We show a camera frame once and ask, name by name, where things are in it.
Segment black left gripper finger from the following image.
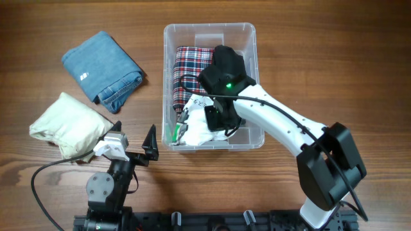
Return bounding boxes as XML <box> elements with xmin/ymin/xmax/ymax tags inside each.
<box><xmin>101</xmin><ymin>121</ymin><xmax>122</xmax><ymax>140</ymax></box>
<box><xmin>142</xmin><ymin>124</ymin><xmax>159</xmax><ymax>160</ymax></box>

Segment white printed t-shirt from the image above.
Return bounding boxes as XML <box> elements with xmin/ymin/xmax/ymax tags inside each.
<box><xmin>172</xmin><ymin>94</ymin><xmax>229</xmax><ymax>146</ymax></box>

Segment black garment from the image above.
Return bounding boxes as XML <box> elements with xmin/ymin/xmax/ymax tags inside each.
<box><xmin>212</xmin><ymin>45</ymin><xmax>247</xmax><ymax>78</ymax></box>

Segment red navy plaid shirt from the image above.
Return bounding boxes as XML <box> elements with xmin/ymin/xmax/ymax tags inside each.
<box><xmin>172</xmin><ymin>46</ymin><xmax>214</xmax><ymax>114</ymax></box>

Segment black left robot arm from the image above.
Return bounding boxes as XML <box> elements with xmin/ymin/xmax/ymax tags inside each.
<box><xmin>83</xmin><ymin>121</ymin><xmax>159</xmax><ymax>231</ymax></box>

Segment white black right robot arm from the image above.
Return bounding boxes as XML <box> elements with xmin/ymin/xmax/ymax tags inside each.
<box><xmin>198</xmin><ymin>76</ymin><xmax>367</xmax><ymax>230</ymax></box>

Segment folded cream cloth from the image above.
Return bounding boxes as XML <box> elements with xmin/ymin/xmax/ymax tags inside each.
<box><xmin>29</xmin><ymin>92</ymin><xmax>113</xmax><ymax>162</ymax></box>

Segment folded blue jeans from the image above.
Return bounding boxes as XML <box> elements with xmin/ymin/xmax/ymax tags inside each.
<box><xmin>62</xmin><ymin>31</ymin><xmax>144</xmax><ymax>114</ymax></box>

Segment clear plastic storage bin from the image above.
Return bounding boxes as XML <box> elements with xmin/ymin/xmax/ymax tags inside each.
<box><xmin>161</xmin><ymin>22</ymin><xmax>265</xmax><ymax>153</ymax></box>

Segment black left camera cable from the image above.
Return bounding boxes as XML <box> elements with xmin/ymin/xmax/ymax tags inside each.
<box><xmin>30</xmin><ymin>150</ymin><xmax>94</xmax><ymax>231</ymax></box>

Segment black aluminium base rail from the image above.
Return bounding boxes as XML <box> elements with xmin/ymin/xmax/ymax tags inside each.
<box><xmin>73</xmin><ymin>208</ymin><xmax>359</xmax><ymax>231</ymax></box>

